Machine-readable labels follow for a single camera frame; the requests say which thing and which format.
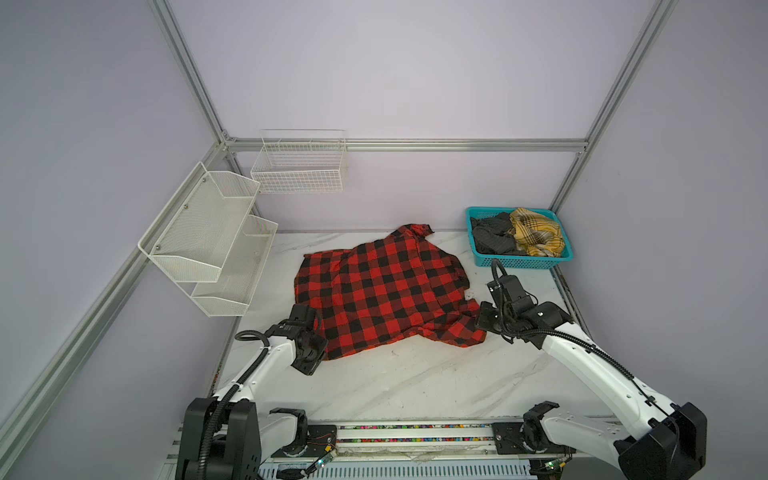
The dark grey shirt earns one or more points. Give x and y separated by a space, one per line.
494 235

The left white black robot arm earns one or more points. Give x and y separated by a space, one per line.
226 435

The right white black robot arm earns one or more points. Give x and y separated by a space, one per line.
656 438

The teal plastic basket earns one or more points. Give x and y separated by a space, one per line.
521 261

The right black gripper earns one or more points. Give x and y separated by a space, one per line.
481 317

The red black plaid shirt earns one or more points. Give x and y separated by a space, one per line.
387 290

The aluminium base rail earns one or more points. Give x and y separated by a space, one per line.
380 438

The white mesh two-tier shelf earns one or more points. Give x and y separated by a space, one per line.
210 243

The aluminium frame profile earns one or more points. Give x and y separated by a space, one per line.
27 419

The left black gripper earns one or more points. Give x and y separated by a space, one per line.
308 368

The yellow plaid shirt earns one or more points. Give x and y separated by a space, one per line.
536 234

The white wire basket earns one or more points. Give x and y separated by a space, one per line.
301 161

